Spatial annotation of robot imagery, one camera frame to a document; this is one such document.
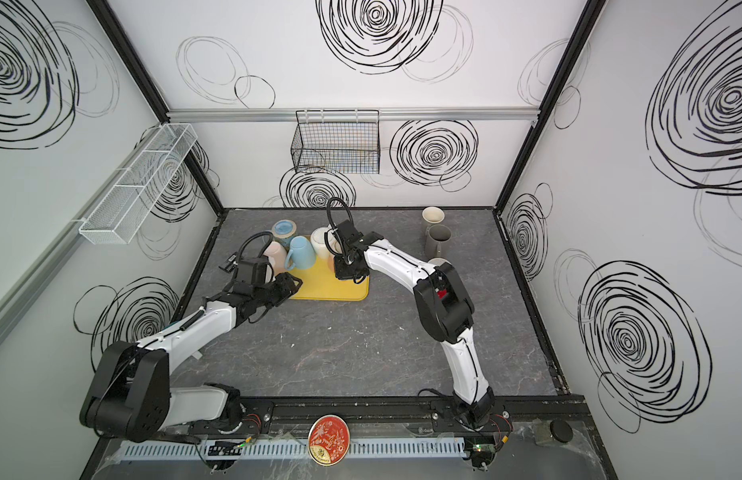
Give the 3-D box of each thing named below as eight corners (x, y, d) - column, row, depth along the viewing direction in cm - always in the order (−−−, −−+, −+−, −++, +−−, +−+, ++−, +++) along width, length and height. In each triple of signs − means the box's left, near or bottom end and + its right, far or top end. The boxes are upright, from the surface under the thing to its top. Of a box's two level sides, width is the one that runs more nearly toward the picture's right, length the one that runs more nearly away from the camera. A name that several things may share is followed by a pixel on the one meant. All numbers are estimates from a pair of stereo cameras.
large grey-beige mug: (427, 268, 104) (431, 250, 96) (423, 242, 112) (427, 223, 103) (449, 268, 104) (455, 250, 96) (444, 242, 112) (449, 223, 103)
